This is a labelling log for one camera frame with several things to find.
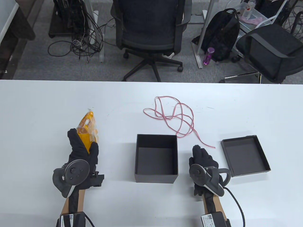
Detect person's right hand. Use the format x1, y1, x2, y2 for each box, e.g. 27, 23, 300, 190
189, 145, 219, 196

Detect person's left hand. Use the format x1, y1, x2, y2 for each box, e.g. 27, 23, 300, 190
67, 128, 99, 189

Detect pink ribbon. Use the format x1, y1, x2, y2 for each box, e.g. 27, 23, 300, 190
143, 96, 216, 149

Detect orange packet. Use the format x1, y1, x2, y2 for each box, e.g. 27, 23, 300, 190
76, 109, 99, 154

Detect black cardboard box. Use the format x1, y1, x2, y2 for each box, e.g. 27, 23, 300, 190
221, 135, 271, 178

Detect black gift box base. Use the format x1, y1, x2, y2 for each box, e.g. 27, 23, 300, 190
134, 134, 178, 183

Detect black right forearm pack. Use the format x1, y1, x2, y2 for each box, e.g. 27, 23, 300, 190
201, 212, 231, 227

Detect black left forearm pack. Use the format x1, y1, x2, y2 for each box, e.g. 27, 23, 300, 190
56, 212, 86, 227

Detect person's left forearm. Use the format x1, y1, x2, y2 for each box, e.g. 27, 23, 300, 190
60, 188, 86, 215

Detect person's right forearm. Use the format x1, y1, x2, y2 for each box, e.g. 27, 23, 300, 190
202, 192, 227, 217

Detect grey right hand controller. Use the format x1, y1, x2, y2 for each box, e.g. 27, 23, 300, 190
189, 164, 231, 196

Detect grey hand controller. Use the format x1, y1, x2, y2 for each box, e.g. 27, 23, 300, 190
52, 160, 90, 198
189, 164, 231, 196

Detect grey left hand controller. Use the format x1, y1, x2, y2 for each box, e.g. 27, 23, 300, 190
52, 160, 90, 198

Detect white metal desk leg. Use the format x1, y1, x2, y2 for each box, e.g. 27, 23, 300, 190
195, 0, 217, 69
85, 0, 104, 62

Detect purple water bottle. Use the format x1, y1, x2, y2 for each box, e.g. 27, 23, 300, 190
203, 47, 215, 65

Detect black backpack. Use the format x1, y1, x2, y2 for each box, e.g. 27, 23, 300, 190
192, 8, 241, 62

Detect black chair with grey armrest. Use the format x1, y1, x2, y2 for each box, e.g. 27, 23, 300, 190
219, 24, 303, 83

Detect white power strip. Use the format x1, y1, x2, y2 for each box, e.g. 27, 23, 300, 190
89, 11, 99, 45

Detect black computer tower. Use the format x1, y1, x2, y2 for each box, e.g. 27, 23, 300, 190
49, 0, 89, 38

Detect black mesh office chair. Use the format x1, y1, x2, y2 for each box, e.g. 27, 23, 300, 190
111, 0, 192, 82

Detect pink cloth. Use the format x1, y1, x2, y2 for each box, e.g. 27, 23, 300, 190
241, 16, 263, 24

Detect white desk with dark side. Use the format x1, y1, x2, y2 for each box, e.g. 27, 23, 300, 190
0, 0, 36, 79

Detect clear small bottle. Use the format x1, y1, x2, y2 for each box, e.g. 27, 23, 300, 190
246, 1, 256, 19

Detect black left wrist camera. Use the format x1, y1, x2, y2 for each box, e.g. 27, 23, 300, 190
89, 170, 104, 187

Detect black right glove cable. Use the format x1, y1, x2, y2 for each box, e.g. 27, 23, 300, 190
224, 187, 245, 227

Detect black glove cable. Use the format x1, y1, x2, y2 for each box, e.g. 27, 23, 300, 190
84, 213, 95, 227
224, 187, 245, 227

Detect black left glove cable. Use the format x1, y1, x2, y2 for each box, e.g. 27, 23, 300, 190
84, 213, 95, 227

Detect tangle of black cables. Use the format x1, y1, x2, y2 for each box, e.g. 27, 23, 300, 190
48, 0, 104, 63

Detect white frame storage rack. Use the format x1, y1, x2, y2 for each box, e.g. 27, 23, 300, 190
237, 0, 289, 32

